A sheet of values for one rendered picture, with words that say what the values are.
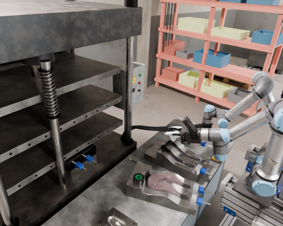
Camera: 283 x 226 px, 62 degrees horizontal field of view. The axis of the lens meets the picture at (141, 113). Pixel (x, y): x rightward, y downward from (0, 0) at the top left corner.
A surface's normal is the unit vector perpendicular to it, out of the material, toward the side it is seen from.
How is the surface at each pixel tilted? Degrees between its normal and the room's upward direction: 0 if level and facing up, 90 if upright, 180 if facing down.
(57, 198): 0
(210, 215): 0
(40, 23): 90
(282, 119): 82
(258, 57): 90
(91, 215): 0
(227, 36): 90
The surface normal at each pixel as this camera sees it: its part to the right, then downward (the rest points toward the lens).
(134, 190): -0.31, 0.44
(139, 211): 0.04, -0.88
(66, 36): 0.81, 0.31
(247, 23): -0.65, 0.33
